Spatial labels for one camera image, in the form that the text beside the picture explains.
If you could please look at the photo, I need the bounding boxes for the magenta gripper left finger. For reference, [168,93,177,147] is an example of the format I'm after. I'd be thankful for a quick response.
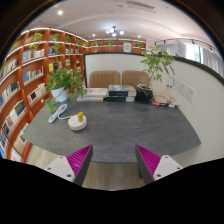
[45,145,93,186]

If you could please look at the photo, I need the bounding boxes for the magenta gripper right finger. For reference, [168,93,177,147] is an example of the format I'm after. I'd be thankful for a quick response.
[135,145,182,184]

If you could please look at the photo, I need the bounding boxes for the round white power socket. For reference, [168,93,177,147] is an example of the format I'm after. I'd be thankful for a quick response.
[68,115,87,131]

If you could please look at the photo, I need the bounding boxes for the white book stack left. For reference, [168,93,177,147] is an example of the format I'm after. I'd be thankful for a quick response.
[77,88,108,102]

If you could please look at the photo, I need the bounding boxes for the dark book stack middle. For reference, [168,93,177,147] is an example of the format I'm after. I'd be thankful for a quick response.
[106,85,136,102]

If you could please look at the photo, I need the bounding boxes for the green plant in white pot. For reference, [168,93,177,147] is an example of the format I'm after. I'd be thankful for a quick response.
[45,67,87,112]

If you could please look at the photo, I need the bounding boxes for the left tan chair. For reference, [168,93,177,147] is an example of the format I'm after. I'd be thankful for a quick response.
[88,70,120,88]

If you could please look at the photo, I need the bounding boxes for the tan chair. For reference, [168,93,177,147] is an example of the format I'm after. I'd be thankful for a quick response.
[88,70,120,88]
[122,70,149,88]

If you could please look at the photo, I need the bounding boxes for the right tan chair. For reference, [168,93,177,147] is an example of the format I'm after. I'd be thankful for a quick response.
[122,70,149,88]

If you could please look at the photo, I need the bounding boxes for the tall plant in black pot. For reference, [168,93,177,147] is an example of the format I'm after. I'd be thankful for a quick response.
[136,45,175,103]

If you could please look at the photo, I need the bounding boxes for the orange wooden bookshelf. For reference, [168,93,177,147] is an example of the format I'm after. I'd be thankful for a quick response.
[0,27,146,162]

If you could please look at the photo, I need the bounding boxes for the ceiling lamp cluster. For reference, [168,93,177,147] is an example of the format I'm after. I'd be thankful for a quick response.
[106,26,124,37]

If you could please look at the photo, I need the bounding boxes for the books stack by wall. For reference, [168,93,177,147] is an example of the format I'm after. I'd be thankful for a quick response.
[152,93,179,108]

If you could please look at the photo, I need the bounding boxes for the white wall socket panel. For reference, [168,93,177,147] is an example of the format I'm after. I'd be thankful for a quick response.
[178,81,196,102]

